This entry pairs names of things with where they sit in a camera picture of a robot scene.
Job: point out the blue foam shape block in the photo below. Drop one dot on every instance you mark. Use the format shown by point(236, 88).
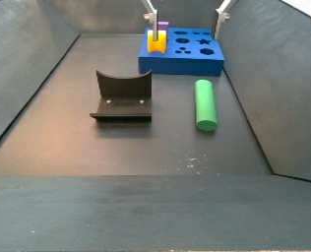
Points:
point(193, 54)

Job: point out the yellow arch block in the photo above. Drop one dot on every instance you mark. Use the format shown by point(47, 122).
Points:
point(157, 45)

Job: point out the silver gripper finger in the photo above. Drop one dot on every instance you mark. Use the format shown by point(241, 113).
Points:
point(150, 16)
point(221, 16)

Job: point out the black curved fixture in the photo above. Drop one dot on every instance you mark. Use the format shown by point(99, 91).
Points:
point(125, 98)

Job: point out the purple block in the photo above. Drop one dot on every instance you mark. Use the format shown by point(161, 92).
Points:
point(162, 26)

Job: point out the green oval cylinder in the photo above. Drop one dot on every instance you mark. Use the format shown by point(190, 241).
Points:
point(205, 106)

